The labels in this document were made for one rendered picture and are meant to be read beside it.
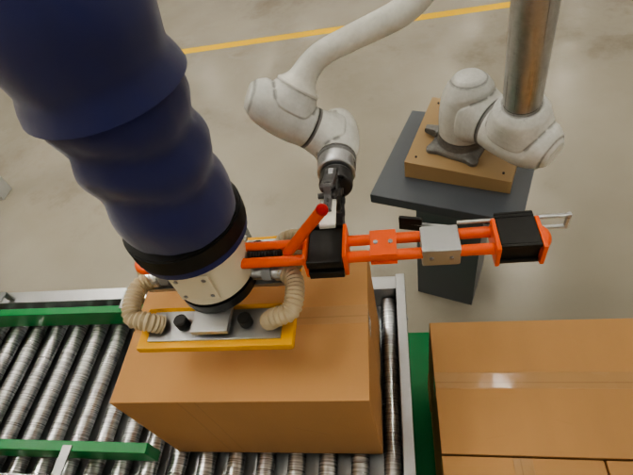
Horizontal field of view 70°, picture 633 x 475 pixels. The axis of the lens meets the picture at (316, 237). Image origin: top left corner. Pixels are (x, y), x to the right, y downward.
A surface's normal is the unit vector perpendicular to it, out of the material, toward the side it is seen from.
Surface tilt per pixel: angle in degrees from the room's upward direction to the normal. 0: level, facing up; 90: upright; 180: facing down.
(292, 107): 62
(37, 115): 75
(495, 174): 5
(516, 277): 0
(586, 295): 0
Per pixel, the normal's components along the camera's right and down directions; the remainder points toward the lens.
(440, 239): -0.18, -0.64
